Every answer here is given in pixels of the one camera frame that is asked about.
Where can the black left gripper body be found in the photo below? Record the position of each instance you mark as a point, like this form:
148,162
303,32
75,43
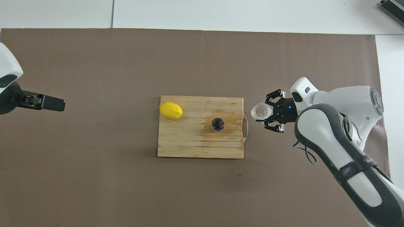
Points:
12,101

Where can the grey ribbed metal device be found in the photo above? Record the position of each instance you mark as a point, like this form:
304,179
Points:
394,8

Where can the brown paper table mat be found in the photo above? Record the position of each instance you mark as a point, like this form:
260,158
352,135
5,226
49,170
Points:
94,173

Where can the yellow lemon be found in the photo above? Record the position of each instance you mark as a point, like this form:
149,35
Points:
171,110

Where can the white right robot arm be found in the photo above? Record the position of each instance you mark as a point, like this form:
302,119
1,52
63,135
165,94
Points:
347,104

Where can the wooden cutting board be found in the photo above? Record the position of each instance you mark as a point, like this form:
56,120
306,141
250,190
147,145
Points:
189,142

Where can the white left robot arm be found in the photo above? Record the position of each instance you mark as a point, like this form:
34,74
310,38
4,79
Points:
6,63

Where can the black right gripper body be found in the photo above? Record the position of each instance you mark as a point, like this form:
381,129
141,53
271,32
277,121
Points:
287,110

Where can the clear glass cup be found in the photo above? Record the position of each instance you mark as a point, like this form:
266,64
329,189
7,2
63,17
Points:
260,112

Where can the steel double jigger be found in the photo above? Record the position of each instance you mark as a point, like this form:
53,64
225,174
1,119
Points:
217,124

